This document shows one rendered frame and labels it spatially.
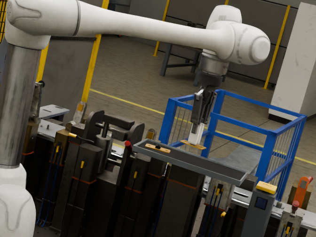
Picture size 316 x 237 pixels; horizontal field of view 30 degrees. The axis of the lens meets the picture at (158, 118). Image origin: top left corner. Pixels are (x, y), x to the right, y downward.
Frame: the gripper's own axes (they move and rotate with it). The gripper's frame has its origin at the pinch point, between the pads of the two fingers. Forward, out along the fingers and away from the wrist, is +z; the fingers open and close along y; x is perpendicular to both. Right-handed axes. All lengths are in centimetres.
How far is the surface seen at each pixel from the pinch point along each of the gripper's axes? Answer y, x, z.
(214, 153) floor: 452, 162, 127
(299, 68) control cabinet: 788, 184, 33
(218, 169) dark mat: 2.5, -9.7, 9.6
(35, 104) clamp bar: 5, 71, 12
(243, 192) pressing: 40.6, -8.5, 25.8
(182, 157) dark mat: 1.0, 2.9, 9.5
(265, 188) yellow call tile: 3.1, -26.1, 10.0
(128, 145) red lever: -4.9, 20.8, 10.7
